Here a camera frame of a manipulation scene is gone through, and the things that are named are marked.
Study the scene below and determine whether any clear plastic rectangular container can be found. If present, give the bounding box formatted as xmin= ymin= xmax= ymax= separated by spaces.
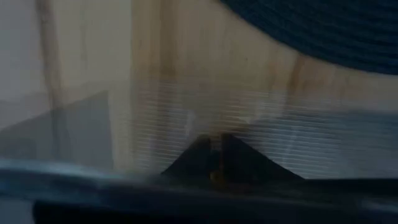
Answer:
xmin=0 ymin=79 xmax=398 ymax=181

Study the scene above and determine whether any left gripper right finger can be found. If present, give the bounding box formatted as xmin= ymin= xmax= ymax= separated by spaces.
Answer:
xmin=217 ymin=133 xmax=305 ymax=187

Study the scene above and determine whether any dark blue round woven placemat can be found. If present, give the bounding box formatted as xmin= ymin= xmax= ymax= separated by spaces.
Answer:
xmin=219 ymin=0 xmax=398 ymax=75

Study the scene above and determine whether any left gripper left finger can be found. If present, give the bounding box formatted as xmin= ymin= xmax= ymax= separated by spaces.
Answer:
xmin=160 ymin=135 xmax=216 ymax=187

